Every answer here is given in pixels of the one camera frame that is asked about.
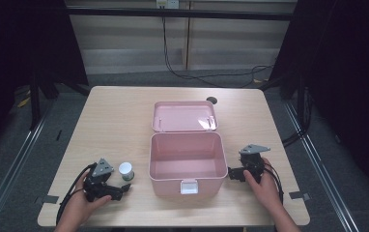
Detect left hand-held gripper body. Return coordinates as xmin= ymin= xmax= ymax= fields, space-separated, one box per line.
xmin=82 ymin=157 xmax=123 ymax=203

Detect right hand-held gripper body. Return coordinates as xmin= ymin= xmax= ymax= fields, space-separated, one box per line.
xmin=236 ymin=143 xmax=271 ymax=184

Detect small white cup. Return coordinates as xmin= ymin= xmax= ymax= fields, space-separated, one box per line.
xmin=118 ymin=161 xmax=135 ymax=182

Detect pink plastic storage box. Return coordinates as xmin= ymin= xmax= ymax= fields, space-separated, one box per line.
xmin=148 ymin=101 xmax=229 ymax=197

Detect person's right hand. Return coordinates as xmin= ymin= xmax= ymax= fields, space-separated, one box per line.
xmin=242 ymin=157 xmax=283 ymax=212

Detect person's left hand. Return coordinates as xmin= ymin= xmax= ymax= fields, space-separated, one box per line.
xmin=57 ymin=170 xmax=113 ymax=228

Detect grey tape strip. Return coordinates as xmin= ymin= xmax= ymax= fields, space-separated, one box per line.
xmin=33 ymin=194 xmax=60 ymax=205
xmin=289 ymin=190 xmax=312 ymax=201

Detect black metal stand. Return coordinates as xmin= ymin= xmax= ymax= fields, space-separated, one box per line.
xmin=296 ymin=75 xmax=306 ymax=130
xmin=28 ymin=75 xmax=43 ymax=131

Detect yellow floor tape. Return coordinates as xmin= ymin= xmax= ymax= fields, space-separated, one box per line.
xmin=16 ymin=96 xmax=32 ymax=109

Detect black curtain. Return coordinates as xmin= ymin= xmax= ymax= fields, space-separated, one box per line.
xmin=0 ymin=0 xmax=89 ymax=160
xmin=259 ymin=0 xmax=369 ymax=204

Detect black horizontal bar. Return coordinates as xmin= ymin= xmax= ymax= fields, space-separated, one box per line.
xmin=66 ymin=7 xmax=296 ymax=22

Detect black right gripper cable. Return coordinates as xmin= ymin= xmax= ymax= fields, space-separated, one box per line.
xmin=262 ymin=161 xmax=285 ymax=205

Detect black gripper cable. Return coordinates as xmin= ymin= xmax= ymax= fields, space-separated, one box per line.
xmin=55 ymin=162 xmax=98 ymax=226
xmin=262 ymin=161 xmax=285 ymax=205

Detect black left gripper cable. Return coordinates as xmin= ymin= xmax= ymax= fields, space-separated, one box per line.
xmin=55 ymin=162 xmax=98 ymax=226

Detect black floor cables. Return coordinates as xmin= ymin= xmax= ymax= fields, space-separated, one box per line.
xmin=281 ymin=88 xmax=314 ymax=148

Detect metal floor rail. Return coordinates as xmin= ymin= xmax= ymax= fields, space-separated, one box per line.
xmin=283 ymin=101 xmax=362 ymax=232
xmin=0 ymin=104 xmax=52 ymax=232

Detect black wall cable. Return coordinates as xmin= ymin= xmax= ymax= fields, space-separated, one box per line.
xmin=161 ymin=15 xmax=274 ymax=89

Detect white wall outlet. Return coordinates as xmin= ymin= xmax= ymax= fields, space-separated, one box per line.
xmin=156 ymin=0 xmax=181 ymax=10

